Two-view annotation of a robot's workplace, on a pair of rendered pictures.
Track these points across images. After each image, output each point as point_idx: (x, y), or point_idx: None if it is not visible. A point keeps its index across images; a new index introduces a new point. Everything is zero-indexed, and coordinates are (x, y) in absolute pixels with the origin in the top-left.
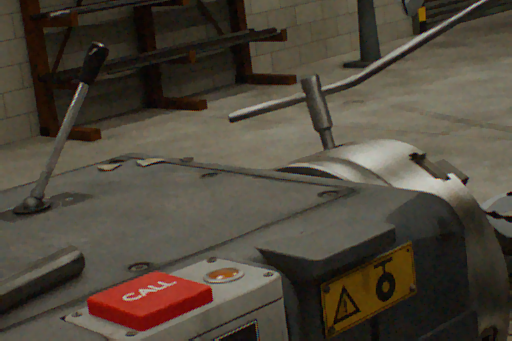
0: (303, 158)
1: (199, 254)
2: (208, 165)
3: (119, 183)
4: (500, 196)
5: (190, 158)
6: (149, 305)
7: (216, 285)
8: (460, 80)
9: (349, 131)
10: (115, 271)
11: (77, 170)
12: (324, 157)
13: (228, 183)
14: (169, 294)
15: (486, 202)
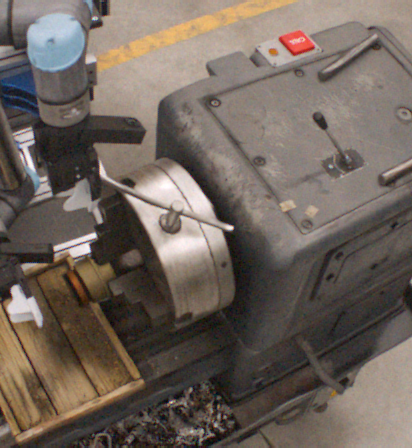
0: (194, 204)
1: (278, 72)
2: (257, 179)
3: (306, 176)
4: (34, 301)
5: (265, 197)
6: (297, 32)
7: (276, 47)
8: None
9: None
10: (307, 73)
11: (329, 219)
12: (184, 192)
13: (253, 142)
14: (291, 36)
15: (38, 317)
